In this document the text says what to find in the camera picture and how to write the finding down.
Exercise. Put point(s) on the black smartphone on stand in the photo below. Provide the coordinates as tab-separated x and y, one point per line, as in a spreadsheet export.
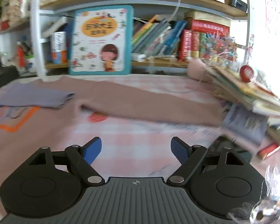
223	142

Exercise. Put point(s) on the children's sound book, teal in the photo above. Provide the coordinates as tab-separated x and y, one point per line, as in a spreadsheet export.
102	41

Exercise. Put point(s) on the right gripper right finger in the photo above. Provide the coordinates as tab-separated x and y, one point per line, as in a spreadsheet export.
190	158

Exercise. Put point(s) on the red tassel ornament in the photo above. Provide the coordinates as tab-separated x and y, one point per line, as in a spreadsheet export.
20	52

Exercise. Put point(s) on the pink and lilac sweater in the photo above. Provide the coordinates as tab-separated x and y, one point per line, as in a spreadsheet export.
33	114

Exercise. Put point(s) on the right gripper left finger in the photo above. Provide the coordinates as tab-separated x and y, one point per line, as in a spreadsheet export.
80	159

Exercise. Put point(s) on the white wooden bookshelf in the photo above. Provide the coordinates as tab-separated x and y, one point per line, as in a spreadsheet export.
41	16

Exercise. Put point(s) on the white orange usmile box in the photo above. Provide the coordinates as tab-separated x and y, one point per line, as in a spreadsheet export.
59	48

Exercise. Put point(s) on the pink plush toy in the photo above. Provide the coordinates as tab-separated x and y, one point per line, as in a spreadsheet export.
196	70

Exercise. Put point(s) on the stack of picture books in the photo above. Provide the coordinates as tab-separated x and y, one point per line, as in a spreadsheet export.
252	109

